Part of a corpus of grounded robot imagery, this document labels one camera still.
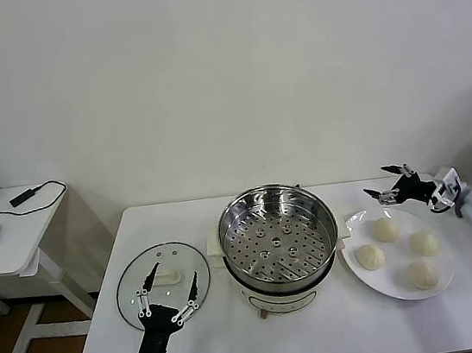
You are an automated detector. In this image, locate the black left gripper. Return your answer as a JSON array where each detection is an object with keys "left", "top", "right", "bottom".
[{"left": 116, "top": 257, "right": 209, "bottom": 353}]

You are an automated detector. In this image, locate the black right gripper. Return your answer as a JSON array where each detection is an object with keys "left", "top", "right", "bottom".
[{"left": 359, "top": 158, "right": 440, "bottom": 213}]

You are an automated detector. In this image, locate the round glass lid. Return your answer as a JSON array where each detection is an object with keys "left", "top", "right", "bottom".
[{"left": 109, "top": 236, "right": 217, "bottom": 334}]

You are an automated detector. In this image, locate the white steamed baozi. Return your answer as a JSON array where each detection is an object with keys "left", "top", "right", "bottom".
[
  {"left": 408, "top": 227, "right": 442, "bottom": 260},
  {"left": 353, "top": 242, "right": 388, "bottom": 274},
  {"left": 370, "top": 215, "right": 402, "bottom": 245},
  {"left": 405, "top": 257, "right": 443, "bottom": 293}
]

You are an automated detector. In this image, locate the stainless steel steamer basket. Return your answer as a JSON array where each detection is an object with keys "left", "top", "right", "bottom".
[{"left": 212, "top": 176, "right": 346, "bottom": 303}]

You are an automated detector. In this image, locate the white oval plate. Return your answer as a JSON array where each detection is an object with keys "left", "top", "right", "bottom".
[{"left": 336, "top": 199, "right": 460, "bottom": 310}]

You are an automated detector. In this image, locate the white electric cooker base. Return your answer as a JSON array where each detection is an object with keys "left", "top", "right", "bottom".
[{"left": 203, "top": 207, "right": 361, "bottom": 326}]

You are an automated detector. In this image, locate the white side table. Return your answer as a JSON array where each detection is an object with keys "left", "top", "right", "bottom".
[{"left": 0, "top": 178, "right": 104, "bottom": 353}]

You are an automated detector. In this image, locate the black adapter dongle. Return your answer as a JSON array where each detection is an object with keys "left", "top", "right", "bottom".
[{"left": 8, "top": 188, "right": 37, "bottom": 209}]

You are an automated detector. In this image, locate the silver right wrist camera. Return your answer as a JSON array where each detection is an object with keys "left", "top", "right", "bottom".
[{"left": 425, "top": 162, "right": 468, "bottom": 216}]

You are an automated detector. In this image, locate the black dongle cable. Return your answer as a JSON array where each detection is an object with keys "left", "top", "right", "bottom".
[{"left": 0, "top": 178, "right": 70, "bottom": 217}]

